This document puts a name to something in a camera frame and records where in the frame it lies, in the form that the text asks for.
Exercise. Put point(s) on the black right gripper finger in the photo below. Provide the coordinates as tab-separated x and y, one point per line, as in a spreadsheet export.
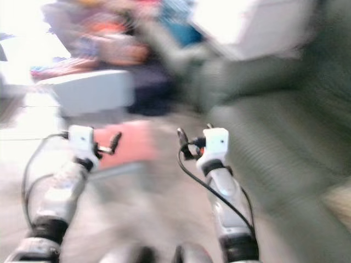
209	126
182	141

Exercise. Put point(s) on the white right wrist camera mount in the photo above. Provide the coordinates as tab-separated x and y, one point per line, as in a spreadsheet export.
214	146

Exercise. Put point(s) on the large white box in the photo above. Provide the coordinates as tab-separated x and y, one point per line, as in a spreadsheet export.
252	27

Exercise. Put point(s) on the flat pink pad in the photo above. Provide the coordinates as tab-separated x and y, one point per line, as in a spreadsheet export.
137	143

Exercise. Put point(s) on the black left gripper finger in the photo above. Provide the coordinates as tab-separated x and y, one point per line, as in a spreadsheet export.
115	141

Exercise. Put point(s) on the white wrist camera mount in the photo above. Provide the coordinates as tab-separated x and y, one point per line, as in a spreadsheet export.
214	146
81	142

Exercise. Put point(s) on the dark green leather sofa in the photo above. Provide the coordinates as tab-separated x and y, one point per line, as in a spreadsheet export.
296	153

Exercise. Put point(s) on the person lying down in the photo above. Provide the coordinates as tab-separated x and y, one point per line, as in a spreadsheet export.
96	46

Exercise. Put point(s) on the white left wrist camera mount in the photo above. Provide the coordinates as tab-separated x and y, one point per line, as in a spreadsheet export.
81	142

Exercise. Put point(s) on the grey right robot leg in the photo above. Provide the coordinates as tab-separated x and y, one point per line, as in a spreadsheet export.
194	256

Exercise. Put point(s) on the grey robot leg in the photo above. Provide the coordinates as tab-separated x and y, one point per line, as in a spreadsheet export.
194	256
126	255

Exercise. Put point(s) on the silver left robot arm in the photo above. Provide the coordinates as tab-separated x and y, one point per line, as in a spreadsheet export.
57	197

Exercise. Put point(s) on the grey left robot leg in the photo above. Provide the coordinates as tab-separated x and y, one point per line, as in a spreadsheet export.
126	255

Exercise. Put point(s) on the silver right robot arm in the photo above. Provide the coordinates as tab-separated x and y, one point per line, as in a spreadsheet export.
230	208

